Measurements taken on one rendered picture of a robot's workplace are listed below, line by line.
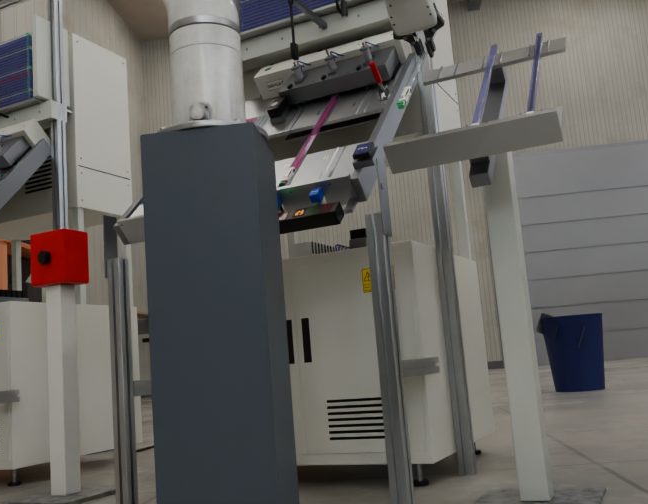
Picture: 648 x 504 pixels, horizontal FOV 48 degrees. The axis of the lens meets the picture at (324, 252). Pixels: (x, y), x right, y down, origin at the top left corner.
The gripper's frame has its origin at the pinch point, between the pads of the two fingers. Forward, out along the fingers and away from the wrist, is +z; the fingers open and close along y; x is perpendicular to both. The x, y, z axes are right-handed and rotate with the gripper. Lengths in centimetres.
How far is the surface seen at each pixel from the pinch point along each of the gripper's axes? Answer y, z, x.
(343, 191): 20.6, 14.4, 27.3
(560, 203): 104, 750, -774
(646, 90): -45, 690, -948
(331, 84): 37.0, 18.0, -26.7
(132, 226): 80, 13, 27
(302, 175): 33.4, 14.6, 18.1
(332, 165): 26.0, 14.9, 16.1
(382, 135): 16.0, 17.3, 4.7
